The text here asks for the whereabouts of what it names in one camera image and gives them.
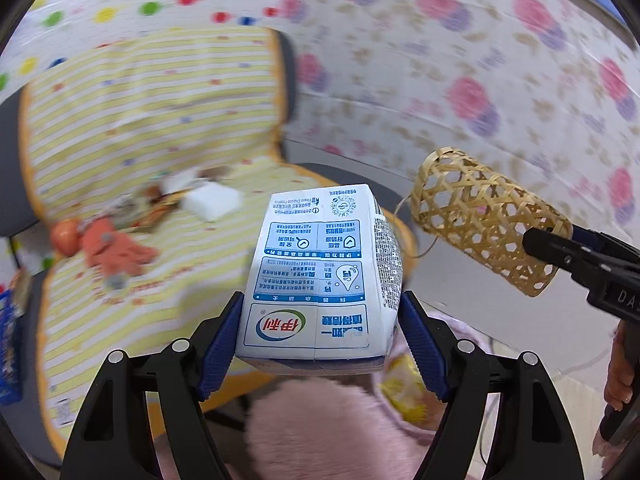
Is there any person's right hand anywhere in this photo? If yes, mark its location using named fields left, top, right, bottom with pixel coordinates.
left=602, top=320, right=633, bottom=411

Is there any floral wall cloth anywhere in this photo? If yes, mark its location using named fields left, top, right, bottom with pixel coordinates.
left=260, top=0, right=640, bottom=241

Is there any pink fluffy rug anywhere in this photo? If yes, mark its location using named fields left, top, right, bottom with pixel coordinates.
left=152, top=374, right=453, bottom=480

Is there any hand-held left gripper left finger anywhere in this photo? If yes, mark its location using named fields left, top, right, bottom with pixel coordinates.
left=59, top=291, right=246, bottom=480

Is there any white foam block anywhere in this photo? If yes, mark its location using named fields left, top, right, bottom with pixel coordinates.
left=180, top=185, right=244, bottom=223

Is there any snack wrapper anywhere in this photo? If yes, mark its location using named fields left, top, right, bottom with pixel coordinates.
left=100, top=182, right=182, bottom=233

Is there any dark grey chair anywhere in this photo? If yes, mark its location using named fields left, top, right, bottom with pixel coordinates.
left=0, top=27, right=416, bottom=466

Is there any white and blue milk carton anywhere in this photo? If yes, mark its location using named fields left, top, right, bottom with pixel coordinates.
left=235, top=183, right=405, bottom=376

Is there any red apple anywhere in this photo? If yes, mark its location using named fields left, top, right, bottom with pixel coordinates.
left=50, top=219, right=82, bottom=257

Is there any woven bamboo basket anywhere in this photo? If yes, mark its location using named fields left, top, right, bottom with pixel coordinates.
left=392, top=147, right=573, bottom=298

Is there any trash bin with pink bag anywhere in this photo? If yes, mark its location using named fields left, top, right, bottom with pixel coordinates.
left=374, top=310, right=501, bottom=442

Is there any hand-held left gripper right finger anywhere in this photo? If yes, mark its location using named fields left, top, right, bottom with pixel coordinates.
left=397, top=290, right=586, bottom=480

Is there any white paper scrap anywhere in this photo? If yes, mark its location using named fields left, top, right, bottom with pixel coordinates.
left=159, top=167, right=202, bottom=196

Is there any orange glove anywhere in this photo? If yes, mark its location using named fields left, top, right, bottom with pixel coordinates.
left=80, top=217, right=161, bottom=278

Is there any yellow wrapper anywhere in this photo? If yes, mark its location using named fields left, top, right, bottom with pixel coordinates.
left=377, top=355, right=442, bottom=428

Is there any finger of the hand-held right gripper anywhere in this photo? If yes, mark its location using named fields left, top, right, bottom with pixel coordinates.
left=522, top=224, right=640, bottom=281

